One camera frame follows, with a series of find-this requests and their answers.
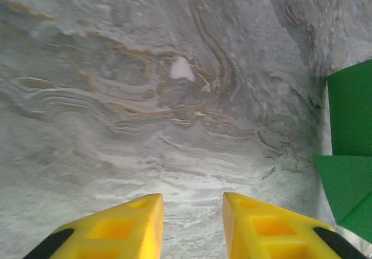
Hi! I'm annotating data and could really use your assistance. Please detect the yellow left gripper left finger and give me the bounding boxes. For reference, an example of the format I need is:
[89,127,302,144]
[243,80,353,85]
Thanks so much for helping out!
[22,193,164,259]

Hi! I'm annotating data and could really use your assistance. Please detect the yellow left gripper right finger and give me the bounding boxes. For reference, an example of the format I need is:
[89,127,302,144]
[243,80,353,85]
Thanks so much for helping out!
[222,191,369,259]

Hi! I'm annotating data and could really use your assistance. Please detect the green paper sheet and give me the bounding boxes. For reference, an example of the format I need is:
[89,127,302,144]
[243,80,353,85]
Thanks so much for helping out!
[313,59,372,244]

